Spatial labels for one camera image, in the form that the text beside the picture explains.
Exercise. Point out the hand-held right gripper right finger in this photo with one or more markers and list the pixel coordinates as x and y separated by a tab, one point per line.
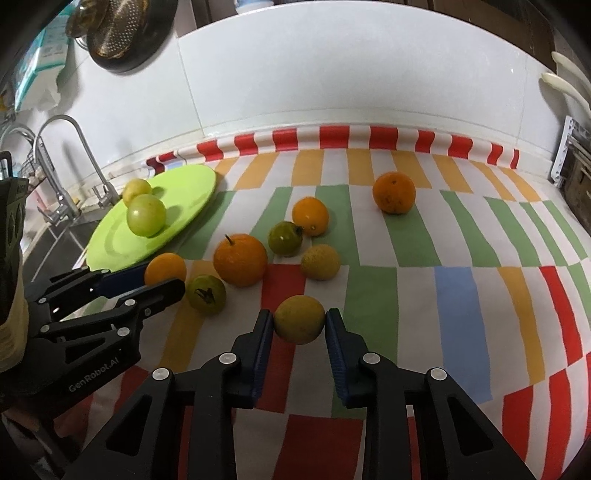
336	360

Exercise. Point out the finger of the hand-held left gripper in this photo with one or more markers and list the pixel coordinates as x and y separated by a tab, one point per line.
161	293
124	279

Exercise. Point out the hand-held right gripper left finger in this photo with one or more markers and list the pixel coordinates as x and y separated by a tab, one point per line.
263	360

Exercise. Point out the small green persimmon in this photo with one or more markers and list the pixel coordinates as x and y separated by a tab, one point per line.
207	295
284	239

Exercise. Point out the rough yellow citrus fruit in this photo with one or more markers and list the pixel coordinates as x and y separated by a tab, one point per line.
299	319
321	261

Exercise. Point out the large orange with stem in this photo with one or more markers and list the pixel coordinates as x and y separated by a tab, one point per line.
240	261

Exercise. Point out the lime green plate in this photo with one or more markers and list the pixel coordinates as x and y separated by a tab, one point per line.
184	194

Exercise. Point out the person's left hand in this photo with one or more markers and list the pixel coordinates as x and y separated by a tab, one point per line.
11	323

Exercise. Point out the stainless steel sink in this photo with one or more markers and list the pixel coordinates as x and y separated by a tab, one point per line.
78	233

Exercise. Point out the green apple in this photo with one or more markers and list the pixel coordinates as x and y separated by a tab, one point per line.
146	216

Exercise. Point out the yellow-green pear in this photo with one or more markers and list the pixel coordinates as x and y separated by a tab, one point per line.
136	187

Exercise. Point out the steel sink mixer faucet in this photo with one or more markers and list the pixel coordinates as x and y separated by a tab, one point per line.
60	205

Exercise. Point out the steel gooseneck faucet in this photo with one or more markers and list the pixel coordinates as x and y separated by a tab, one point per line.
92	157

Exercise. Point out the colourful striped tablecloth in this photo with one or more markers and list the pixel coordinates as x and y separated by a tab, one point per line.
415	258

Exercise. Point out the black round pan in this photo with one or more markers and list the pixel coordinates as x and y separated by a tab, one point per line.
138	65

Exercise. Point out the metal colander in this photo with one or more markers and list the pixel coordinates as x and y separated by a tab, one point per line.
120	27

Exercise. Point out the round metal lid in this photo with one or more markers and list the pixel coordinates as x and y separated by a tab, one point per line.
82	18

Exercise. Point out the white plastic rack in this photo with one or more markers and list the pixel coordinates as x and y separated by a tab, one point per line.
561	152

